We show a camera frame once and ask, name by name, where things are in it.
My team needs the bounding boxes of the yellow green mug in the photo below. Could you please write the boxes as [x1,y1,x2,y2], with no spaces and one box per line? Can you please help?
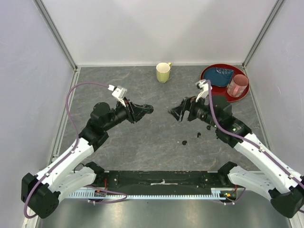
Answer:
[156,62,172,83]

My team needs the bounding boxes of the blue ceramic plate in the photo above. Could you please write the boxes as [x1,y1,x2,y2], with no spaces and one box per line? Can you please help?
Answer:
[203,67,234,87]

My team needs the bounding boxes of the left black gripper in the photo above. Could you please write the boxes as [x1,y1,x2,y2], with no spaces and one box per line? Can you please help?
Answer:
[103,97,150,132]

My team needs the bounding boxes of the left aluminium frame post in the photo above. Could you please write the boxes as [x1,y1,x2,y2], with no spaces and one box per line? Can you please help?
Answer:
[32,0,79,71]

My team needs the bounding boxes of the aluminium frame post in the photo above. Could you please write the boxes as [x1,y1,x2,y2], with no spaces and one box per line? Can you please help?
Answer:
[32,0,79,71]
[241,0,286,69]

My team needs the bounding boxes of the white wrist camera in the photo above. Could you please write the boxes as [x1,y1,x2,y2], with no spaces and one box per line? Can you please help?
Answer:
[108,85,127,107]
[195,79,212,103]

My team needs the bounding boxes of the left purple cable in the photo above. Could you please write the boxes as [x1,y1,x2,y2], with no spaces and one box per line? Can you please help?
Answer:
[23,81,129,219]

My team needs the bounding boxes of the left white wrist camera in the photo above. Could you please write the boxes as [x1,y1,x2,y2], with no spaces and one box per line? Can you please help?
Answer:
[108,85,127,107]

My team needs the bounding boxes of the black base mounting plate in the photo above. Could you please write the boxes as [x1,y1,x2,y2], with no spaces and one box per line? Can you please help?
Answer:
[93,171,235,194]

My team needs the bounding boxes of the red round tray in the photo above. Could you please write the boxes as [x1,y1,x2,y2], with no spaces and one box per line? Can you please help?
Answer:
[200,64,250,103]

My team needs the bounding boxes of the right aluminium frame post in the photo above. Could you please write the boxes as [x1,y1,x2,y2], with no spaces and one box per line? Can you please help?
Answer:
[241,0,286,69]

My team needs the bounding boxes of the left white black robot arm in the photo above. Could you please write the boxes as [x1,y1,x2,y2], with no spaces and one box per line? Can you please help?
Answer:
[21,98,153,219]

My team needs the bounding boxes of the light blue cable duct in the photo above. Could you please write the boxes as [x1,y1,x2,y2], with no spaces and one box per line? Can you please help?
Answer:
[67,188,227,200]

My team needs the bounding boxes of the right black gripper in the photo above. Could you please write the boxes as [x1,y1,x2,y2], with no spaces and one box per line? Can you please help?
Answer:
[168,92,220,128]

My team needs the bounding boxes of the pink patterned cup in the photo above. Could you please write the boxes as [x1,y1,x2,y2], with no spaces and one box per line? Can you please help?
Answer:
[227,74,249,97]

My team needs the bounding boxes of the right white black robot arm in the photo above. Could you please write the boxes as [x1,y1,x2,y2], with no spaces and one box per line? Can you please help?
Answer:
[169,96,304,219]

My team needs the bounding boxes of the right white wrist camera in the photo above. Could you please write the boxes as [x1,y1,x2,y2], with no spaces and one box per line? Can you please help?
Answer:
[195,79,212,103]

